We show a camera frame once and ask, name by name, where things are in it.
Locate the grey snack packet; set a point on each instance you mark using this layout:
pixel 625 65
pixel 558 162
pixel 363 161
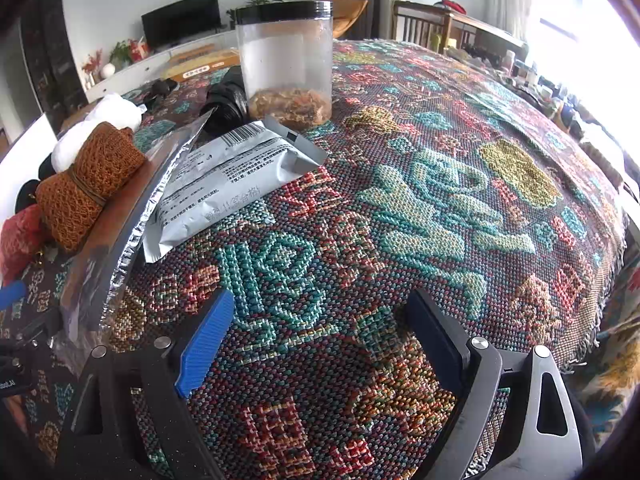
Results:
pixel 225 180

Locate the white low cabinet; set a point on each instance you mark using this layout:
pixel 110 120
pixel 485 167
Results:
pixel 135 69

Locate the red branch vase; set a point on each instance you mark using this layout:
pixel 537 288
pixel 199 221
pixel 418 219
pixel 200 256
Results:
pixel 91 65

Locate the orange chair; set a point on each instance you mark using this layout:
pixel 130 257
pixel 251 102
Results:
pixel 347 15

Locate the black flat television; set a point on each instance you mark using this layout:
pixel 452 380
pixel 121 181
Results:
pixel 180 20

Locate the colourful woven blanket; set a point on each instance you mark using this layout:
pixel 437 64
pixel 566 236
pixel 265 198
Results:
pixel 400 210

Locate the green potted plant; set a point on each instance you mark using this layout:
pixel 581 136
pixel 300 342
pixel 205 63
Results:
pixel 257 2

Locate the white cloth roll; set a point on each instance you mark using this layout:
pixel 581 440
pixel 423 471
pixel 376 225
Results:
pixel 117 110
pixel 70 145

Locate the red flower plant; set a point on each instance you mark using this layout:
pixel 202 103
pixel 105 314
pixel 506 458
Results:
pixel 127 52

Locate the small white ball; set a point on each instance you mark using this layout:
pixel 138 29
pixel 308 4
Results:
pixel 108 70

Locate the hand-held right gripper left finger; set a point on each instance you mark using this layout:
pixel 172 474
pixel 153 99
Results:
pixel 207 340

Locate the dark cabinet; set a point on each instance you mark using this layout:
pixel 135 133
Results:
pixel 55 55

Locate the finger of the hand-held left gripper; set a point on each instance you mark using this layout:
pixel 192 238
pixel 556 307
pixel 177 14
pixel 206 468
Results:
pixel 11 295
pixel 40 329

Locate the clear plastic jar black lid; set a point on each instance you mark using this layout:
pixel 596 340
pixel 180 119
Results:
pixel 285 55

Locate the black fuzzy ball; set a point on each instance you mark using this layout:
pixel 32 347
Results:
pixel 27 196
pixel 46 166

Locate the red knitted cloth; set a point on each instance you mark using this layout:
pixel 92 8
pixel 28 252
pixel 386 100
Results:
pixel 20 245

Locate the row of bottles and jars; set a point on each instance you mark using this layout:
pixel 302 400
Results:
pixel 530 77

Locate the black bag roll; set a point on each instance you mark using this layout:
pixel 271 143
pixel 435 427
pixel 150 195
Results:
pixel 225 105

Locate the brown knitted cloth roll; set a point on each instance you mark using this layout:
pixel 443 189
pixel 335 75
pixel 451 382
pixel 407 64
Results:
pixel 95 180

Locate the yellow cardboard box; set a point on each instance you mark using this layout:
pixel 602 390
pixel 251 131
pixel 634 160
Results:
pixel 195 64

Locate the black hair clip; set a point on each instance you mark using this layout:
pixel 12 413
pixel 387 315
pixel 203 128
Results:
pixel 161 90

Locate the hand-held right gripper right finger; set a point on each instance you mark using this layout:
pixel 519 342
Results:
pixel 434 340

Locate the floral printed cloth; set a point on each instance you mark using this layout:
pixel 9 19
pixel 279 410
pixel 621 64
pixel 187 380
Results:
pixel 615 375

